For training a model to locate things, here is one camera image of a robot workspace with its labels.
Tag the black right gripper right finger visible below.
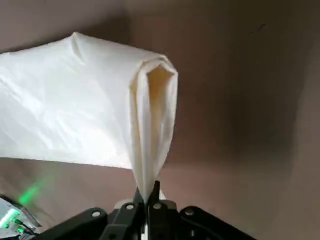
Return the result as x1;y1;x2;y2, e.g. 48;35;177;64
147;179;256;240

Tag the cream-colored tablecloth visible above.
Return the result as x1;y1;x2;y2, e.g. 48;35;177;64
0;31;179;201

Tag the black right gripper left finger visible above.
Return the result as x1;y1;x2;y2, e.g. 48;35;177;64
37;187;146;240

